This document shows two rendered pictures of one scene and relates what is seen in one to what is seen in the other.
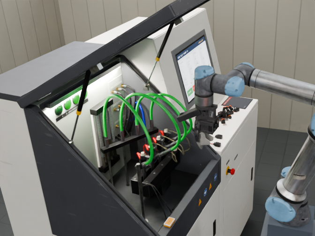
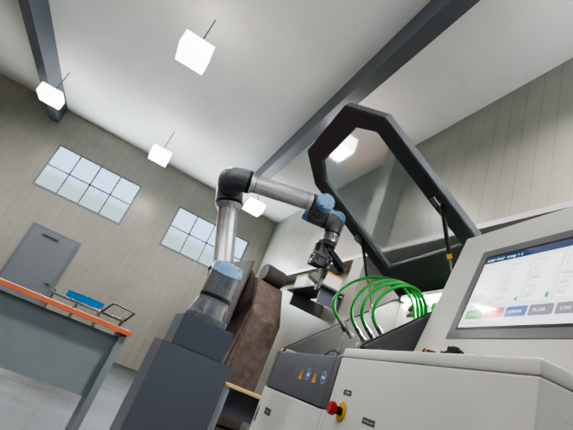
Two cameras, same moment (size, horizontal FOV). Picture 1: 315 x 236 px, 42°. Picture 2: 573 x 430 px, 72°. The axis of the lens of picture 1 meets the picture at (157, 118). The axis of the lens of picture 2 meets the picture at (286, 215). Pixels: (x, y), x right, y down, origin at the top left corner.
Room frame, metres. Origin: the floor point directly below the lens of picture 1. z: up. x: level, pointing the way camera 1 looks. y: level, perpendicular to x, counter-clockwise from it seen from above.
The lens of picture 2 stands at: (2.60, -1.39, 0.79)
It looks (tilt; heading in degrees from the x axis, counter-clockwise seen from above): 23 degrees up; 140
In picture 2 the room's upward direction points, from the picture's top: 22 degrees clockwise
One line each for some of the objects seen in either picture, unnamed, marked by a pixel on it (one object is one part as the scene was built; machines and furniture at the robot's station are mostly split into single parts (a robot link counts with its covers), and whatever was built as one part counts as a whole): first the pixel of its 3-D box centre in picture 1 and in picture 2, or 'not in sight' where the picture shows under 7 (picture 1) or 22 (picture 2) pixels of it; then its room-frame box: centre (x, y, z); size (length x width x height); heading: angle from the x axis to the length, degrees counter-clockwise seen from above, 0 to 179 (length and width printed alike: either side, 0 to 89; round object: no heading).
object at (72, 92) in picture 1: (87, 82); (436, 293); (1.78, 0.31, 1.43); 0.54 x 0.03 x 0.02; 150
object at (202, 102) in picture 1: (204, 99); (329, 239); (1.50, -0.19, 1.44); 0.08 x 0.08 x 0.05
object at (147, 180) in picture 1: (157, 175); not in sight; (1.76, 0.02, 0.91); 0.34 x 0.10 x 0.15; 150
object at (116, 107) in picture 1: (120, 106); not in sight; (1.99, 0.19, 1.20); 0.13 x 0.03 x 0.31; 150
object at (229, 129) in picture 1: (223, 121); (447, 374); (2.19, -0.39, 0.96); 0.70 x 0.22 x 0.03; 150
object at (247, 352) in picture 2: not in sight; (236, 335); (-3.03, 3.31, 1.36); 1.42 x 1.25 x 2.72; 157
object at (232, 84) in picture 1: (229, 84); (315, 214); (1.45, -0.28, 1.51); 0.11 x 0.11 x 0.08; 54
